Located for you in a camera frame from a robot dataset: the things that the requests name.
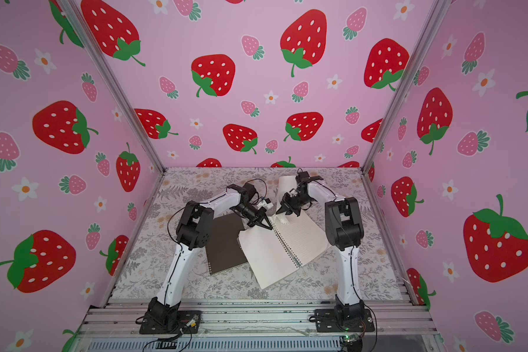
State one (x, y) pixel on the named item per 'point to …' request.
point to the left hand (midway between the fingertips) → (273, 229)
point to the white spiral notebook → (292, 240)
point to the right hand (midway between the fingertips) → (280, 213)
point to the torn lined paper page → (286, 184)
